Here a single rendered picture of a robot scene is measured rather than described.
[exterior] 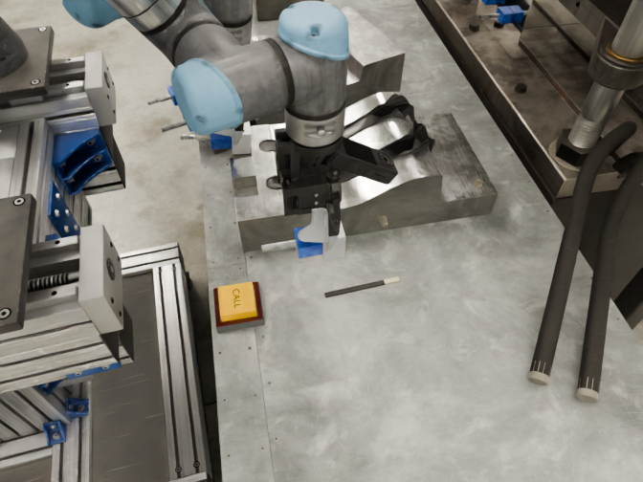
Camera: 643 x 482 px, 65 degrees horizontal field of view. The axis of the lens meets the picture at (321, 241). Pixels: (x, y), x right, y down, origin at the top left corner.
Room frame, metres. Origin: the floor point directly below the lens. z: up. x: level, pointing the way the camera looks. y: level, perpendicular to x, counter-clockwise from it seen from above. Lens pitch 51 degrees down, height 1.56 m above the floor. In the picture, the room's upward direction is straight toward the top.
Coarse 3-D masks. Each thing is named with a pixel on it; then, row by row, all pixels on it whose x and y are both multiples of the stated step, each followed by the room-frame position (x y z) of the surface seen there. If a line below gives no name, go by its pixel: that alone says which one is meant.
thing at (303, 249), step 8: (296, 232) 0.52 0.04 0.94; (296, 240) 0.51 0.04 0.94; (344, 240) 0.50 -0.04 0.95; (264, 248) 0.50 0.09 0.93; (272, 248) 0.50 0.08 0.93; (280, 248) 0.50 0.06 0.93; (288, 248) 0.50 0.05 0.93; (296, 248) 0.51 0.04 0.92; (304, 248) 0.49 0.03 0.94; (312, 248) 0.49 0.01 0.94; (320, 248) 0.50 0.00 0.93; (336, 248) 0.50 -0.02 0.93; (344, 248) 0.50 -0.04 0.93; (304, 256) 0.49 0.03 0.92; (328, 256) 0.50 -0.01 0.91; (336, 256) 0.50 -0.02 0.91
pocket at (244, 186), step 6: (234, 180) 0.70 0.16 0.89; (240, 180) 0.70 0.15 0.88; (246, 180) 0.70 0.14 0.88; (252, 180) 0.71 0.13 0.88; (234, 186) 0.69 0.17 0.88; (240, 186) 0.70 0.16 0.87; (246, 186) 0.70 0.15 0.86; (252, 186) 0.70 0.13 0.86; (234, 192) 0.68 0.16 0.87; (240, 192) 0.69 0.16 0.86; (246, 192) 0.69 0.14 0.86; (252, 192) 0.69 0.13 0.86; (258, 192) 0.67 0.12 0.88
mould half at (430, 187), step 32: (384, 96) 0.90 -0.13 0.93; (256, 128) 0.85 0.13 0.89; (384, 128) 0.80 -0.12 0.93; (448, 128) 0.89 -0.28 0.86; (256, 160) 0.75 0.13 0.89; (416, 160) 0.70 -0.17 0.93; (448, 160) 0.78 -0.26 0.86; (352, 192) 0.66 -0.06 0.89; (384, 192) 0.64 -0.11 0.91; (416, 192) 0.66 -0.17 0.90; (448, 192) 0.69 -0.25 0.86; (480, 192) 0.69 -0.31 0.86; (256, 224) 0.60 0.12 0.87; (288, 224) 0.61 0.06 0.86; (352, 224) 0.63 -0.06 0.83; (416, 224) 0.66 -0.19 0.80
